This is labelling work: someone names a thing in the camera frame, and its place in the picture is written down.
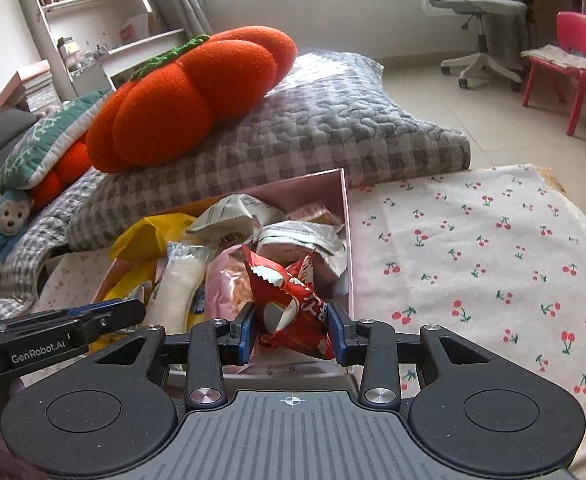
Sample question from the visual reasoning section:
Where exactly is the clear white rice cracker packet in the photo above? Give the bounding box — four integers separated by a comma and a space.
144, 240, 215, 335

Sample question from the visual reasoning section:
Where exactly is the pink snack packet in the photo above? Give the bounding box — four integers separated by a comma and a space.
204, 244, 253, 320

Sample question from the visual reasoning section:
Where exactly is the red snack packet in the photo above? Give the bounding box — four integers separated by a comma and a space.
242, 245, 334, 360

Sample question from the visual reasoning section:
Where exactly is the white text snack packet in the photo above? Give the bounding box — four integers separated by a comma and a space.
187, 194, 284, 247

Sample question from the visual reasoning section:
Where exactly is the yellow blue snack packet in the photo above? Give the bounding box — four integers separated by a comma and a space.
186, 283, 205, 332

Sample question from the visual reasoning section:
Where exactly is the pink cardboard box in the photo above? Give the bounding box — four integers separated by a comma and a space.
96, 170, 351, 361

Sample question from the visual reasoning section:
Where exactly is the large yellow snack bag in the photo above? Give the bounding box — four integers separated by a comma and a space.
94, 212, 195, 301

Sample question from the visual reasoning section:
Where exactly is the grey checked sofa cover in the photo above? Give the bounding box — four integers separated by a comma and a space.
0, 169, 106, 321

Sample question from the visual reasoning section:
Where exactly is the brown bread snack packet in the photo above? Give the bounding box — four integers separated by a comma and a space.
287, 200, 344, 229

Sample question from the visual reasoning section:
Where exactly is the cherry print cloth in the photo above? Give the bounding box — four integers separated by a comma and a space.
33, 162, 586, 480

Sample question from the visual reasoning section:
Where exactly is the small orange pumpkin cushion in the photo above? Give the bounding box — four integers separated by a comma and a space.
26, 133, 92, 211

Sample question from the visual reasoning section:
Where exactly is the green snowflake pillow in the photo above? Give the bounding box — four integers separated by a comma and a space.
0, 88, 112, 191

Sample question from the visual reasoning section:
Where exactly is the orange pumpkin plush cushion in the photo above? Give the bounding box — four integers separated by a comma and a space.
86, 26, 297, 174

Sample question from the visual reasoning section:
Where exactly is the stack of books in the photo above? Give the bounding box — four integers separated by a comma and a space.
0, 60, 61, 115

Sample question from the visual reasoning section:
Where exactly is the grey checked quilted cushion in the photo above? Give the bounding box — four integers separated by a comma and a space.
66, 50, 471, 250

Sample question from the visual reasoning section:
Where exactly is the white bookshelf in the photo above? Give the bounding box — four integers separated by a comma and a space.
19, 0, 187, 100

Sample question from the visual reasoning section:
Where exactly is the red plastic child chair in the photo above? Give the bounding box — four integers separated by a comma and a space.
521, 11, 586, 136

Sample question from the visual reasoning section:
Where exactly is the grey office chair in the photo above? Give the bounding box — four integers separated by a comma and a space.
421, 0, 526, 91

